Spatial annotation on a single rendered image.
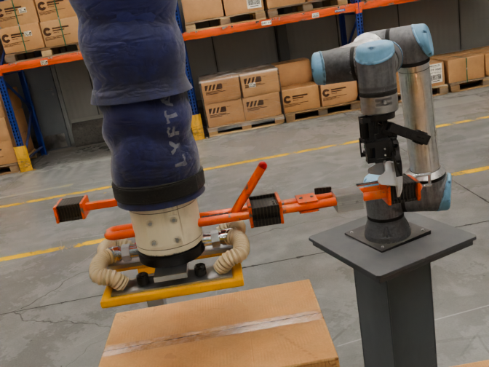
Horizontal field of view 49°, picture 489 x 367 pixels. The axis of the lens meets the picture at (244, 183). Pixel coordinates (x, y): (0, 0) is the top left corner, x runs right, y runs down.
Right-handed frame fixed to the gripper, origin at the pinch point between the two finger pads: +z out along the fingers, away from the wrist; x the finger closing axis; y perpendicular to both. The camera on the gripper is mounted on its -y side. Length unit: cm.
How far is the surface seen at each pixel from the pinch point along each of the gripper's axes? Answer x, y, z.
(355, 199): 3.7, 11.3, 0.1
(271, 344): 13, 38, 31
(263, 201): -0.4, 34.1, -2.3
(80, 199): -23, 87, -4
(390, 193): 4.7, 2.6, -0.4
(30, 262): -310, 232, 125
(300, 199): 1.4, 24.8, -1.8
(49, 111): -822, 345, 54
